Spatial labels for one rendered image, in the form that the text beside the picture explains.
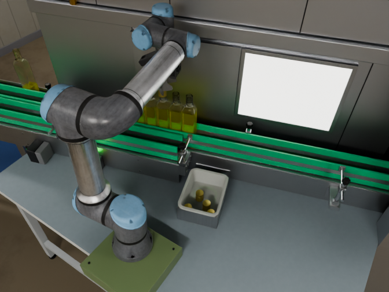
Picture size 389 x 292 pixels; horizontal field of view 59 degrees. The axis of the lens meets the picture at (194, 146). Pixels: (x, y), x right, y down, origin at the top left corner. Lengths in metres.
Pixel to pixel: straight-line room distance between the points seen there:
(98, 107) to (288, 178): 0.94
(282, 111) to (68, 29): 1.01
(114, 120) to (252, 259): 0.80
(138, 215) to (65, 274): 1.21
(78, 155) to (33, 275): 1.42
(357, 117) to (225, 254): 0.78
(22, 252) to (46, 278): 0.26
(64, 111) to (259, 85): 0.83
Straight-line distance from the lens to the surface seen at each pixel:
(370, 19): 1.37
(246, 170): 1.55
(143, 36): 1.16
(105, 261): 1.35
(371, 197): 1.63
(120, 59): 1.66
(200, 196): 1.48
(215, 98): 1.55
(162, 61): 1.04
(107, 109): 0.89
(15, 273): 2.43
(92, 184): 1.15
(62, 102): 0.95
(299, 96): 1.49
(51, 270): 2.36
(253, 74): 1.45
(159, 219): 1.49
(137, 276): 1.31
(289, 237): 1.50
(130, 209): 1.18
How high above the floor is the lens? 2.00
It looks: 45 degrees down
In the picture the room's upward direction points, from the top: 1 degrees clockwise
